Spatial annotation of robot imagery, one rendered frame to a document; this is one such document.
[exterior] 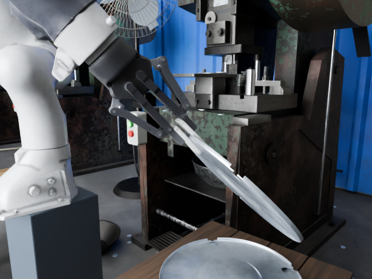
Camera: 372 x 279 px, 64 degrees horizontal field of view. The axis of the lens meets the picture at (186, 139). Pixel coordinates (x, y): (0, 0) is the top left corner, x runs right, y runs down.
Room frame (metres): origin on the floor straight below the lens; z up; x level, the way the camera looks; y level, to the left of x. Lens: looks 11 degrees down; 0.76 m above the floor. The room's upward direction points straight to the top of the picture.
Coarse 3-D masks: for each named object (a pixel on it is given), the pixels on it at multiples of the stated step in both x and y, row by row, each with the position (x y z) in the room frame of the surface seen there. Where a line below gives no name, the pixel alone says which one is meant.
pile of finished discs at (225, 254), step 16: (208, 240) 0.69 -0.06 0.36; (224, 240) 0.69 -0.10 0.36; (240, 240) 0.69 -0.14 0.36; (176, 256) 0.62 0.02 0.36; (192, 256) 0.62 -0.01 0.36; (208, 256) 0.62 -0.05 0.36; (224, 256) 0.62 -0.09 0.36; (240, 256) 0.62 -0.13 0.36; (256, 256) 0.62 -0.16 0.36; (272, 256) 0.62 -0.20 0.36; (160, 272) 0.55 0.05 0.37; (176, 272) 0.56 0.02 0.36; (192, 272) 0.56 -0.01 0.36; (208, 272) 0.55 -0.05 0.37; (224, 272) 0.55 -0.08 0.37; (240, 272) 0.55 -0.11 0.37; (256, 272) 0.55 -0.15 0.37; (272, 272) 0.56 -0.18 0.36; (288, 272) 0.57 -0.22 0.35
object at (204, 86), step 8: (200, 80) 1.17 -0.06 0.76; (208, 80) 1.15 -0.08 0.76; (216, 80) 1.14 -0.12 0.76; (224, 80) 1.18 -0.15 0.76; (200, 88) 1.17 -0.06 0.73; (208, 88) 1.15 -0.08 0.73; (216, 88) 1.14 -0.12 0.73; (224, 88) 1.18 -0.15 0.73; (200, 96) 1.17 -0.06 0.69; (208, 96) 1.15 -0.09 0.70; (216, 96) 1.15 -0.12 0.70; (200, 104) 1.17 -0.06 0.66; (208, 104) 1.14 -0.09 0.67
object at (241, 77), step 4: (240, 76) 1.21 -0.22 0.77; (244, 76) 1.22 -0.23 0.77; (228, 80) 1.24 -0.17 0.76; (232, 80) 1.23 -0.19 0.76; (236, 80) 1.21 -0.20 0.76; (240, 80) 1.21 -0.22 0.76; (244, 80) 1.23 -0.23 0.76; (228, 84) 1.24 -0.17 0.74; (232, 84) 1.23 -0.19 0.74; (236, 84) 1.21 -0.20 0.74; (240, 84) 1.21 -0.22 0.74; (244, 84) 1.23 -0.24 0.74
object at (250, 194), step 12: (204, 144) 0.47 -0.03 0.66; (204, 156) 0.55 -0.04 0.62; (216, 156) 0.45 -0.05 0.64; (216, 168) 0.59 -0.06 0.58; (228, 168) 0.43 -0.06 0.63; (228, 180) 0.61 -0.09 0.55; (240, 180) 0.44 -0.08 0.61; (240, 192) 0.60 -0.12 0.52; (252, 192) 0.43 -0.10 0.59; (252, 204) 0.58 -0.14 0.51; (264, 204) 0.44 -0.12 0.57; (264, 216) 0.58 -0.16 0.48; (276, 216) 0.44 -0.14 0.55; (276, 228) 0.58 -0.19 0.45; (288, 228) 0.44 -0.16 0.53; (300, 240) 0.45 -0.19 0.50
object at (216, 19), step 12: (216, 0) 1.24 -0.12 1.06; (228, 0) 1.21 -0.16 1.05; (216, 12) 1.25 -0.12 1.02; (228, 12) 1.20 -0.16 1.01; (216, 24) 1.21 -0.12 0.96; (228, 24) 1.19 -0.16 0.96; (240, 24) 1.20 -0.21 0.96; (252, 24) 1.25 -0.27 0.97; (216, 36) 1.20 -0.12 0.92; (228, 36) 1.19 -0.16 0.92; (240, 36) 1.20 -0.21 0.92; (252, 36) 1.26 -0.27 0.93
